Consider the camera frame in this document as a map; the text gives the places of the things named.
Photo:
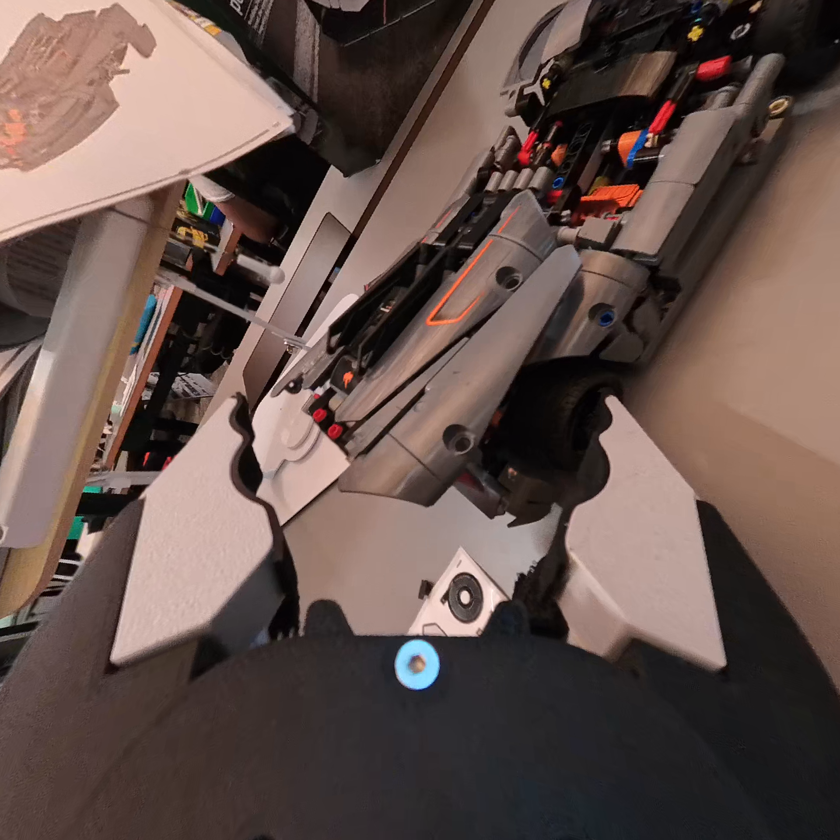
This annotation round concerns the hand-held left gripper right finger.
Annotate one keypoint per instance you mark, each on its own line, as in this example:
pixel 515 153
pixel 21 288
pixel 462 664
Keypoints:
pixel 643 558

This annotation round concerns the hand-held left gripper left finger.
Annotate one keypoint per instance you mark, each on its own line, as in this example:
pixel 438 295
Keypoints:
pixel 197 558

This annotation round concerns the grey lego car chassis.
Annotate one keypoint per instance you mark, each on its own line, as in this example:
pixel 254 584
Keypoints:
pixel 656 197

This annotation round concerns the lego sticker sheet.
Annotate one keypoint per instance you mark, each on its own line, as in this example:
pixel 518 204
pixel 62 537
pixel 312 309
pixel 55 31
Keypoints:
pixel 430 613

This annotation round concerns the dark lego set box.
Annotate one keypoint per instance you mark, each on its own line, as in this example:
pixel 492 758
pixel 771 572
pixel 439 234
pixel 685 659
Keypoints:
pixel 367 85

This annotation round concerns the grey desk inset panel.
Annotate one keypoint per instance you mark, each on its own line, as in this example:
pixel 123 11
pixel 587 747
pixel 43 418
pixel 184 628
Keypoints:
pixel 295 295

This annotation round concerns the open instruction booklet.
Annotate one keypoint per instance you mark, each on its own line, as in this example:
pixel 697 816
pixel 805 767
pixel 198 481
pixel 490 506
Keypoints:
pixel 164 118

